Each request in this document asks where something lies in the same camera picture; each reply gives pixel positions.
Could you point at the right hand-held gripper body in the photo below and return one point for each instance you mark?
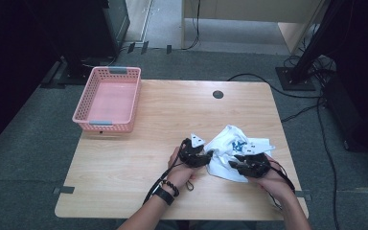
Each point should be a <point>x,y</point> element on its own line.
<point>256,164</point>

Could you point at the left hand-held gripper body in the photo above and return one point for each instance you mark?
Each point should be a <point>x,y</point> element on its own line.
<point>192,155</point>

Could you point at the white shirt with blue print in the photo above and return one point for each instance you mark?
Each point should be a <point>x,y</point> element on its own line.
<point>223,150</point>

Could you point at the pink plastic basket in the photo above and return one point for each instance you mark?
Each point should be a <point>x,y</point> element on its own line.
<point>111,102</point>

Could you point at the person's left hand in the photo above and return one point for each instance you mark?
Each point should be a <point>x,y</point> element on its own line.
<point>179,174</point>

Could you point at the person's right hand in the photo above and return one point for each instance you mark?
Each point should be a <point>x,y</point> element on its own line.
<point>274,182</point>

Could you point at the black wrist watch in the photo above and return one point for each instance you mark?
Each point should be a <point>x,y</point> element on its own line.
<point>163,195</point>

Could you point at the grey tape strip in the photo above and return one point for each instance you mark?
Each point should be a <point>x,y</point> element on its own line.
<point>64,190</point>
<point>304,194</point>

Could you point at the round grey table grommet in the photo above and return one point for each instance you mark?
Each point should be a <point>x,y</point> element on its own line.
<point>218,94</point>

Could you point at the black stand base with pole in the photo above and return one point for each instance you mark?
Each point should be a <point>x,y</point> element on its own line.
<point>295,80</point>

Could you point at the black box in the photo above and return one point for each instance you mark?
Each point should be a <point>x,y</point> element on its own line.
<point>357,118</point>

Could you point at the light wooden cabinet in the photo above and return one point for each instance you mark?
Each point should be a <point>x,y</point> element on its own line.
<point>252,9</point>

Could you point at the black floor plate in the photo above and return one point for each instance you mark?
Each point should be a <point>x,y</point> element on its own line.
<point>51,75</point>

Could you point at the black cabinet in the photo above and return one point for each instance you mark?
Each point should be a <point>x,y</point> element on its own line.
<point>86,22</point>

